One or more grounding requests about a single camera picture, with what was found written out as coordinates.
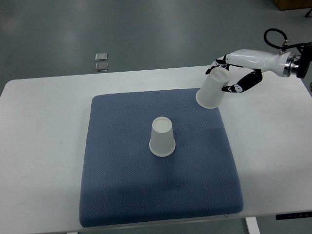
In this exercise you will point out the white robotic hand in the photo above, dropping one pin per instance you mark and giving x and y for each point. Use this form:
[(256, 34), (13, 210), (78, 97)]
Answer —
[(282, 65)]

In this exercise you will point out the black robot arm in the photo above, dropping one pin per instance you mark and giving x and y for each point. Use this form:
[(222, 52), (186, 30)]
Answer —
[(303, 60)]

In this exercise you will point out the upper metal floor plate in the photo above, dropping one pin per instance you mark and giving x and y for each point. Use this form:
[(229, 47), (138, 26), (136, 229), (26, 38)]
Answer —
[(101, 57)]

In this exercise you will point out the brown cardboard box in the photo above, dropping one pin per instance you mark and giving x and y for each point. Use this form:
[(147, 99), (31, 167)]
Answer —
[(292, 4)]

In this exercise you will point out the white paper cup on mat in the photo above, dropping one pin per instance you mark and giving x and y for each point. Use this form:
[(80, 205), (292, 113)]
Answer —
[(162, 142)]

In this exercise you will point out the metal floor plate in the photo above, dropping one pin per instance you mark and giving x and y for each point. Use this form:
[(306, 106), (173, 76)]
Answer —
[(101, 66), (101, 57)]

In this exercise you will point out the white paper cup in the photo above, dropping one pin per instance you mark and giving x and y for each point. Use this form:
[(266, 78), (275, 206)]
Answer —
[(162, 142), (210, 94)]

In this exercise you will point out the blue textured cushion mat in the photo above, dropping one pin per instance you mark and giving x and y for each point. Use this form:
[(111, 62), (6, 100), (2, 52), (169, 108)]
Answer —
[(124, 182)]

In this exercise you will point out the lower metal floor plate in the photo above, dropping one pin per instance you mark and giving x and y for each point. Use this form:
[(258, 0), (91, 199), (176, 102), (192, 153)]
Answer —
[(101, 66)]

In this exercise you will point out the black desk control panel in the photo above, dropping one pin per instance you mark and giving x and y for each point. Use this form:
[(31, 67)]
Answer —
[(293, 215)]

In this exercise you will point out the white table leg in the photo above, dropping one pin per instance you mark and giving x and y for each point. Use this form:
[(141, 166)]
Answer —
[(252, 225)]

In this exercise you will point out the black tripod foot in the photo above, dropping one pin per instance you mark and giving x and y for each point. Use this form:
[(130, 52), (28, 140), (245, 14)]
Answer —
[(308, 13)]

